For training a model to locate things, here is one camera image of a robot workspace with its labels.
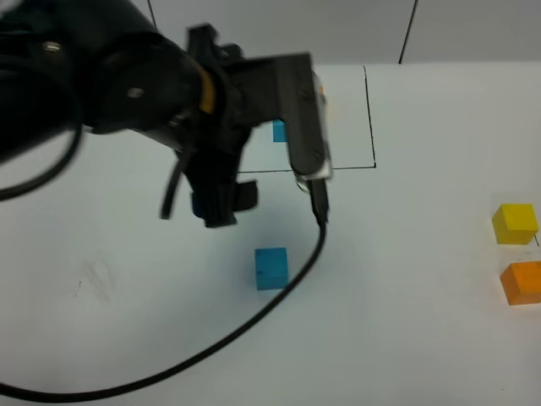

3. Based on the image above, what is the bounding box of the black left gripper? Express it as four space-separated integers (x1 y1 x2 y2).
185 25 279 228

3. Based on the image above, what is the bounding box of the yellow block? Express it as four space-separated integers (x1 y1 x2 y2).
492 203 539 245

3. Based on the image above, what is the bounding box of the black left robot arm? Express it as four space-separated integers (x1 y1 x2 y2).
1 1 259 228

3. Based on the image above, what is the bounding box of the blue template block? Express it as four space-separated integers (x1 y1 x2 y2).
272 120 287 143

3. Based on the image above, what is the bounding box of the black camera cable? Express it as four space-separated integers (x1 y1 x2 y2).
0 179 331 403

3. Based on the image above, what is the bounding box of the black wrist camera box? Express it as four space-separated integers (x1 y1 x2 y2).
273 53 332 190

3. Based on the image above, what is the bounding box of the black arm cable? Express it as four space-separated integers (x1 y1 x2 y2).
0 122 84 202

